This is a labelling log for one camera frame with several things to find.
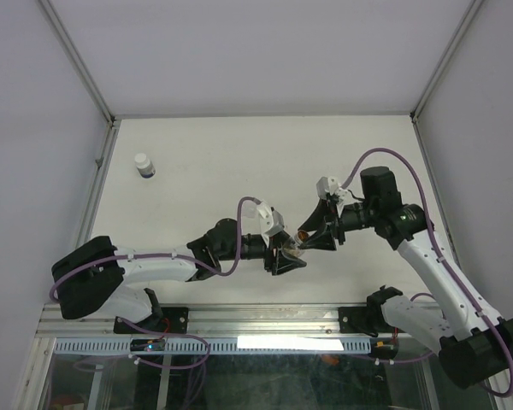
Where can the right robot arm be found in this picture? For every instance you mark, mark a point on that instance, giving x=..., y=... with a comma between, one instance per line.
x=471, y=338

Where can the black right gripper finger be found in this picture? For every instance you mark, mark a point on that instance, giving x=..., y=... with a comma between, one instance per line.
x=321, y=239
x=317, y=217

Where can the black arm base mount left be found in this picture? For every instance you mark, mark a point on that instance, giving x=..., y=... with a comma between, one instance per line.
x=170, y=320

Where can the grey slotted cable duct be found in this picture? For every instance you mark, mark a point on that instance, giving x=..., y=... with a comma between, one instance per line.
x=227, y=345

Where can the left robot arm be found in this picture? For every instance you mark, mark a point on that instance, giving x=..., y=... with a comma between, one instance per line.
x=100, y=277

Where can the white cap pill bottle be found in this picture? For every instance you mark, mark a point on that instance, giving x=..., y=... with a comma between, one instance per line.
x=144, y=165

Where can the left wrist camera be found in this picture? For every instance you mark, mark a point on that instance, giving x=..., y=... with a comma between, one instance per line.
x=270, y=220

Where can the aluminium frame rail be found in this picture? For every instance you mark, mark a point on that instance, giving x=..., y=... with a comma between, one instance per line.
x=212, y=321

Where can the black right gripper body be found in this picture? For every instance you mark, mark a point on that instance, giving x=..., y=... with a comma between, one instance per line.
x=340, y=236

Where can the clear bottle orange pills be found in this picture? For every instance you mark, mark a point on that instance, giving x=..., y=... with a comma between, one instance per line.
x=293, y=246

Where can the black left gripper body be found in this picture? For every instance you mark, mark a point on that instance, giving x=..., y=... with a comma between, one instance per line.
x=268, y=257

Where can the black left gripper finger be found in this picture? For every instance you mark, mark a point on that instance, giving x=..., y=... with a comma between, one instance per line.
x=283, y=239
x=284, y=263

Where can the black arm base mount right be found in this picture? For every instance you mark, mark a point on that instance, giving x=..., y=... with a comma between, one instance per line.
x=365, y=320

